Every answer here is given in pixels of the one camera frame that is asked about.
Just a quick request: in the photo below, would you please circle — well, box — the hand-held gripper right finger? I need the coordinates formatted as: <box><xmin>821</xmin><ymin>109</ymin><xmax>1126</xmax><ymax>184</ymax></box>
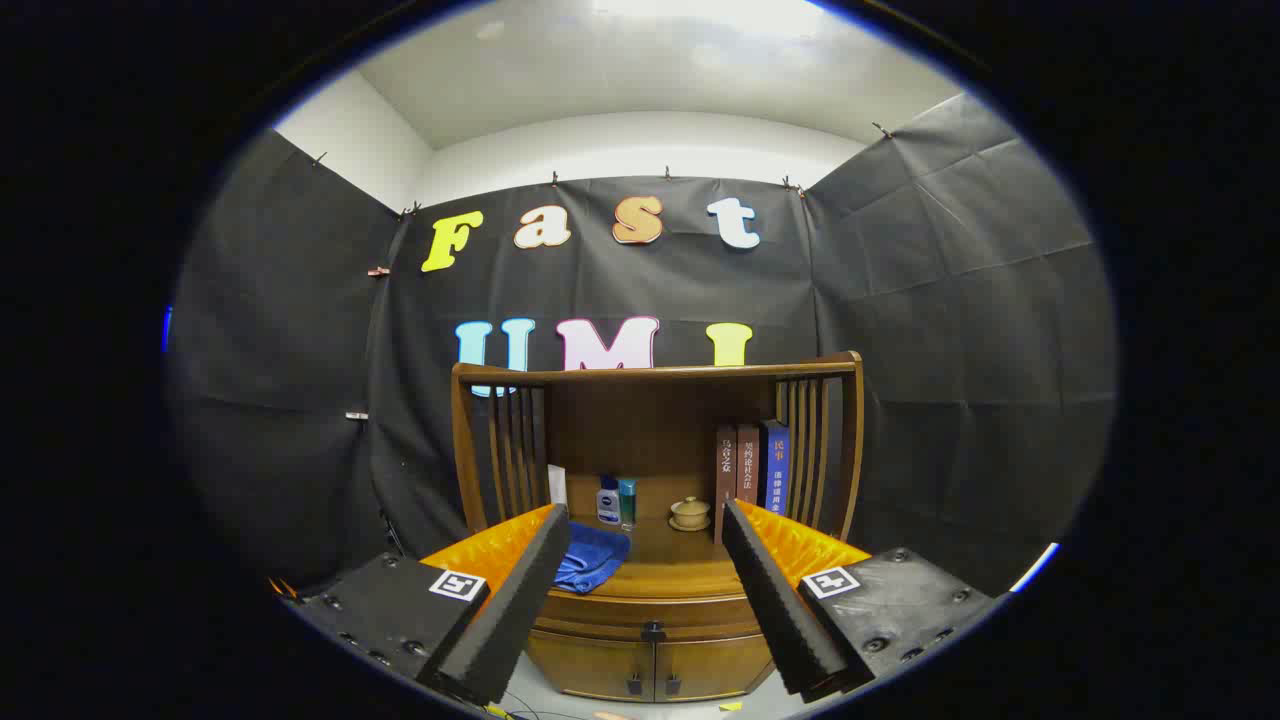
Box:
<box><xmin>720</xmin><ymin>498</ymin><xmax>1001</xmax><ymax>704</ymax></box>

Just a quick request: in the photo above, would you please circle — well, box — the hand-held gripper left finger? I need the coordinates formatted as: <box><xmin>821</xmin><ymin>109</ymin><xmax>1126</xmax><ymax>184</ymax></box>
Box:
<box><xmin>283</xmin><ymin>503</ymin><xmax>571</xmax><ymax>707</ymax></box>

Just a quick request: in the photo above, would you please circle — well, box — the wooden drawer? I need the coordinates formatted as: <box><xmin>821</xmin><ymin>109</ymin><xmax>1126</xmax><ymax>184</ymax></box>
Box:
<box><xmin>530</xmin><ymin>592</ymin><xmax>776</xmax><ymax>643</ymax></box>

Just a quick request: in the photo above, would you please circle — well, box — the wooden cabinet door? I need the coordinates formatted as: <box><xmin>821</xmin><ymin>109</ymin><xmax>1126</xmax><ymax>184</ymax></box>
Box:
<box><xmin>655</xmin><ymin>632</ymin><xmax>776</xmax><ymax>701</ymax></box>
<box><xmin>527</xmin><ymin>630</ymin><xmax>656</xmax><ymax>703</ymax></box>

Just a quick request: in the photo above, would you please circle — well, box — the wooden cabinet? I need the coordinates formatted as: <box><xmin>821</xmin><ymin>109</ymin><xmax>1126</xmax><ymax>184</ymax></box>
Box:
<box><xmin>450</xmin><ymin>350</ymin><xmax>865</xmax><ymax>703</ymax></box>

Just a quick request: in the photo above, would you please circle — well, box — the blue folded towel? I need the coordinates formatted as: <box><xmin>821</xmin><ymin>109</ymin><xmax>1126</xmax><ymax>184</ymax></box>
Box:
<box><xmin>553</xmin><ymin>522</ymin><xmax>632</xmax><ymax>595</ymax></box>

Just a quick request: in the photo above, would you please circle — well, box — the blue book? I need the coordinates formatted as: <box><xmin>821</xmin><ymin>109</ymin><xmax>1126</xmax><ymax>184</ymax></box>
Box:
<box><xmin>758</xmin><ymin>420</ymin><xmax>791</xmax><ymax>516</ymax></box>

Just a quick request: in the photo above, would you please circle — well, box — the dark brown book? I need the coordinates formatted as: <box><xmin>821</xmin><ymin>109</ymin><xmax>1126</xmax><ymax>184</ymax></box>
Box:
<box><xmin>714</xmin><ymin>425</ymin><xmax>739</xmax><ymax>546</ymax></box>

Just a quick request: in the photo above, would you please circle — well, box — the reddish brown book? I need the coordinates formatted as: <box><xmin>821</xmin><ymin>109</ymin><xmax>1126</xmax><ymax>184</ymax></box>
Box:
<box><xmin>736</xmin><ymin>423</ymin><xmax>761</xmax><ymax>506</ymax></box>

